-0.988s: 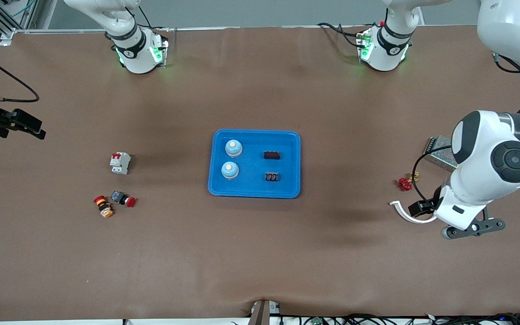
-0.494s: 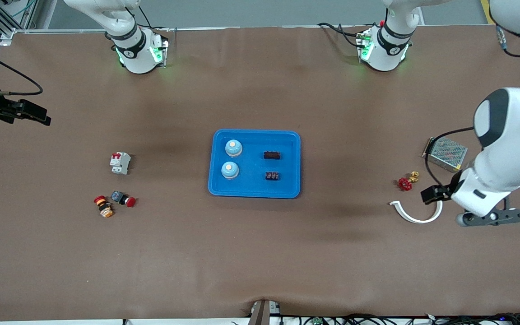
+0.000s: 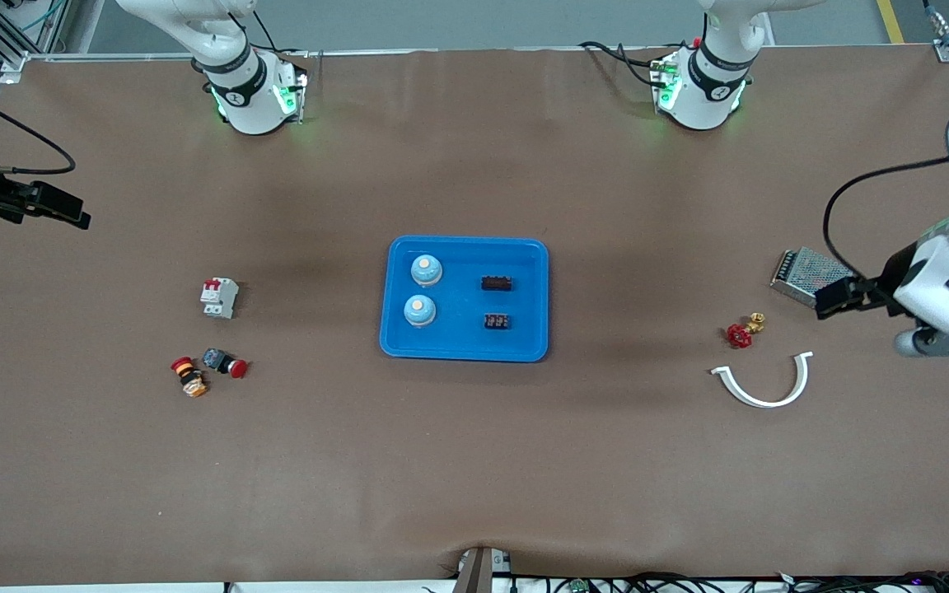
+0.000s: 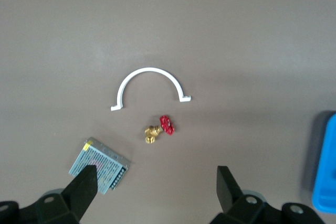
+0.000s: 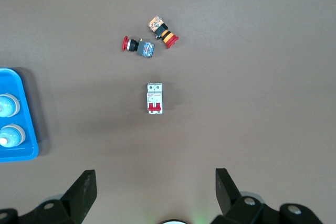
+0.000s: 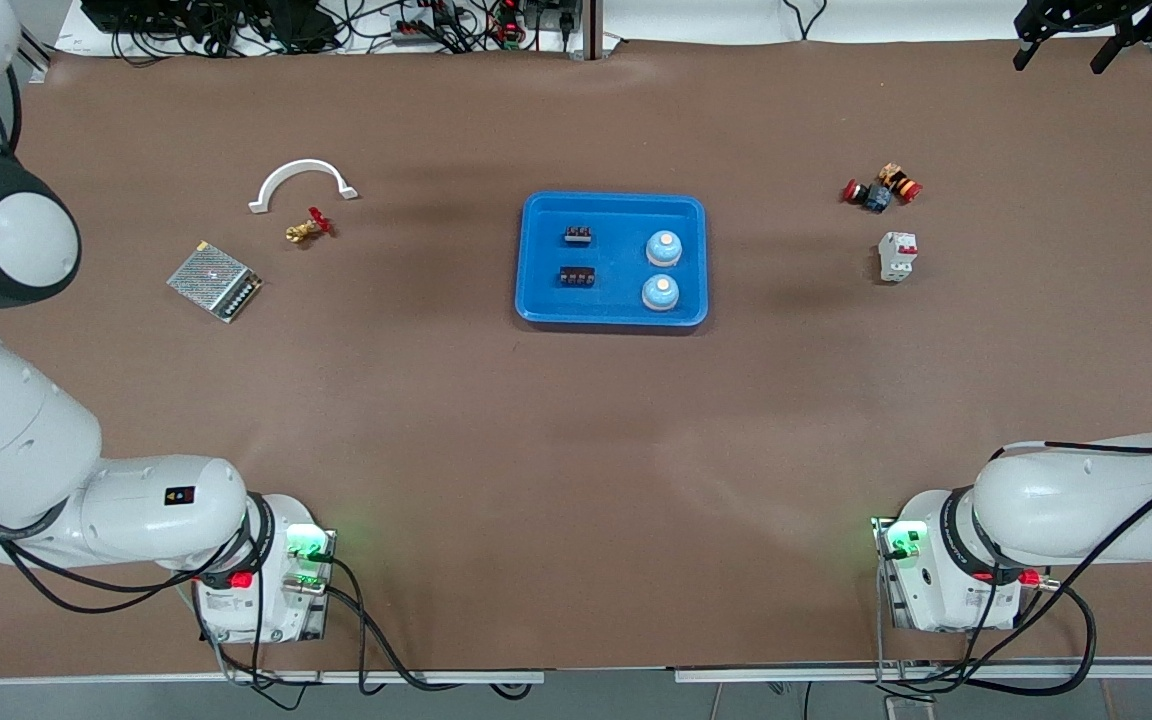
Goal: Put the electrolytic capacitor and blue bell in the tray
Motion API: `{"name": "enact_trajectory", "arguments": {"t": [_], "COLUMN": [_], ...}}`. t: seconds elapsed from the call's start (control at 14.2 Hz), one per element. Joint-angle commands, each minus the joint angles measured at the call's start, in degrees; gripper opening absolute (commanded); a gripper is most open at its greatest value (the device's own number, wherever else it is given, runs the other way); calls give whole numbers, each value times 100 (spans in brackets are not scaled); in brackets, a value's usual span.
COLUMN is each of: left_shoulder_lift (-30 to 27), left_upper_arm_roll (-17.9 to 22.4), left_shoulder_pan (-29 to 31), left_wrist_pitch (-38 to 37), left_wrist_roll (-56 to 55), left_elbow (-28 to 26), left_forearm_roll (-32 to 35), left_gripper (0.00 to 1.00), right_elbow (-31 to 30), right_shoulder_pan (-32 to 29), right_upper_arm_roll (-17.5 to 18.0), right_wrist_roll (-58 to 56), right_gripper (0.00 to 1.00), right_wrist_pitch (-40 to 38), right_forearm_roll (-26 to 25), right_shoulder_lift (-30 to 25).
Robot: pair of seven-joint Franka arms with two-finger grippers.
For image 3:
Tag blue dome bell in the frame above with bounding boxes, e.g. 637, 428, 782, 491
410, 254, 444, 288
403, 294, 437, 328

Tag blue plastic tray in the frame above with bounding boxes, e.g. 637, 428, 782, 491
379, 236, 550, 363

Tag metal mesh power supply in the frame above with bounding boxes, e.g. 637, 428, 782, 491
769, 248, 855, 310

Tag white curved plastic clamp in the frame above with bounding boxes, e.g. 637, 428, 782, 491
710, 351, 815, 409

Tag white circuit breaker red switches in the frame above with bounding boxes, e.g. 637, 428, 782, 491
199, 278, 240, 320

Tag red orange emergency stop button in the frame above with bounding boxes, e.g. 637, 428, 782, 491
171, 357, 210, 399

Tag brown table mat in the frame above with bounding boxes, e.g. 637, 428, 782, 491
0, 45, 949, 587

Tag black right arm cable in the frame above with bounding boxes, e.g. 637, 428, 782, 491
0, 78, 77, 175

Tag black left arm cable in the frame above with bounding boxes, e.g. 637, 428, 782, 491
822, 156, 949, 279

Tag red handle brass valve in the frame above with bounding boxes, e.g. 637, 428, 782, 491
727, 312, 767, 349

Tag red button grey switch block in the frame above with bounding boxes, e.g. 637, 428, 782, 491
201, 348, 250, 380

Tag black cable bundle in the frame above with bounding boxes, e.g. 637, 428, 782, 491
516, 571, 949, 593

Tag black arm base cable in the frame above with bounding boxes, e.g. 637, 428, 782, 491
580, 41, 666, 87

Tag metal table edge bracket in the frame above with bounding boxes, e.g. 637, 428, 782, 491
451, 546, 515, 593

